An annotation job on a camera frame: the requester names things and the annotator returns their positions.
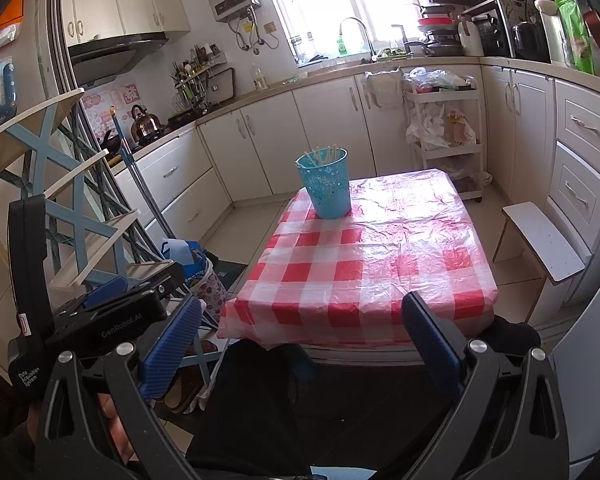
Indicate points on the white rolling cart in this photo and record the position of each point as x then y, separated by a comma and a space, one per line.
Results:
445, 150

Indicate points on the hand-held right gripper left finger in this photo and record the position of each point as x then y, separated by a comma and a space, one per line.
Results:
172, 340

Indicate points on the person's left hand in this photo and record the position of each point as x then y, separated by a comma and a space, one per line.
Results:
115, 420

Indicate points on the pink wall sticker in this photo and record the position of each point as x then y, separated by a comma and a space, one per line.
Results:
110, 105

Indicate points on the brown slipper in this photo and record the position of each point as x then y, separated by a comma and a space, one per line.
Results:
185, 385

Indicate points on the white electric jug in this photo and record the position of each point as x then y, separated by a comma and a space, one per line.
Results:
550, 35

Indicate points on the white upper kitchen cabinets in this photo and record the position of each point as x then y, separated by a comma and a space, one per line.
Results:
130, 10

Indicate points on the green food packet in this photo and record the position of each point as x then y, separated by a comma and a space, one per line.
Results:
575, 35

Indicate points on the person's dark trousers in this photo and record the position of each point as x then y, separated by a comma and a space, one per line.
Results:
250, 410

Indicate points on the green dish soap bottle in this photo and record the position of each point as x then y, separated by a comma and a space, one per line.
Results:
342, 47

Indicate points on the black range hood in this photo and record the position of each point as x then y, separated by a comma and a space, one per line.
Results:
115, 50

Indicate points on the dark cooking pot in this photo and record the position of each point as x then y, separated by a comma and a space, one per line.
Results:
442, 47

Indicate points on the floral patterned bin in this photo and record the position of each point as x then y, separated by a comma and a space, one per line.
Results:
210, 290

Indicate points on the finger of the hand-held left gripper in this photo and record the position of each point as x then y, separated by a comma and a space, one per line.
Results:
105, 292
155, 277

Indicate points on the utensil drying rack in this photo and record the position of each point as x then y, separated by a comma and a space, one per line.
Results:
200, 77

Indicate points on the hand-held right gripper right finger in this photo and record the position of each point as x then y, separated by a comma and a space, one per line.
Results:
432, 345

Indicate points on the black coffee machine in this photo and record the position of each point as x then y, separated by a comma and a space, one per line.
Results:
490, 35

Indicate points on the steel kettle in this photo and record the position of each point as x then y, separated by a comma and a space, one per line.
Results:
145, 125

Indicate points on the chrome kitchen faucet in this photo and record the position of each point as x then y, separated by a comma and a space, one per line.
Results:
367, 30

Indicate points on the hanging beige trash bag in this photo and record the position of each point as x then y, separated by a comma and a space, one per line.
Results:
382, 90

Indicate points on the white base kitchen cabinets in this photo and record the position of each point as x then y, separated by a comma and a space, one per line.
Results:
330, 125

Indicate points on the red frying pan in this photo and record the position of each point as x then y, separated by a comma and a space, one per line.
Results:
597, 32

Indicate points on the clear bag with brown contents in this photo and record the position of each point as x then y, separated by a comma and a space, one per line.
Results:
460, 129

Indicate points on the white low stool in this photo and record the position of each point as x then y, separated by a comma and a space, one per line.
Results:
545, 245

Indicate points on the blue white folding shelf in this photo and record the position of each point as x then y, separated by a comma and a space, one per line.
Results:
35, 115

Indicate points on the dark floor mat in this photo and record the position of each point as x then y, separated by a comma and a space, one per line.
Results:
227, 270

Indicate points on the black wok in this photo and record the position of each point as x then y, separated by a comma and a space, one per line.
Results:
111, 144

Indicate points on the clear plastic bottle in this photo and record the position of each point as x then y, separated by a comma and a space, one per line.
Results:
259, 80

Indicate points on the crumpled clear plastic bag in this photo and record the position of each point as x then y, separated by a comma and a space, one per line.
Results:
437, 80

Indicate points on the wall power outlet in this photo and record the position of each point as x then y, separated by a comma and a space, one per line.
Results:
269, 27

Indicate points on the orange white package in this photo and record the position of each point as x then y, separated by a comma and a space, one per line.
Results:
7, 15

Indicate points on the set of wooden chopsticks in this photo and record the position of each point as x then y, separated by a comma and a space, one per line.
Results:
320, 157

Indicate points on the blue white plastic bag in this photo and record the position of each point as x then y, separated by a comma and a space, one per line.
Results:
182, 257

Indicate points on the white appliance panel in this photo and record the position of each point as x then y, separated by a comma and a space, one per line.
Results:
595, 360

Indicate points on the kitchen window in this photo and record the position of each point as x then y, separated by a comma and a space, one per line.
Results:
340, 5

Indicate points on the red bowl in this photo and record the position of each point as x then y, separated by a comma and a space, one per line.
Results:
436, 22

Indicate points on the teal perforated plastic basket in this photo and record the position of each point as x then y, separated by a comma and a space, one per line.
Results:
330, 195

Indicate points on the red white checked tablecloth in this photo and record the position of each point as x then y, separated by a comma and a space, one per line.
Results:
380, 270

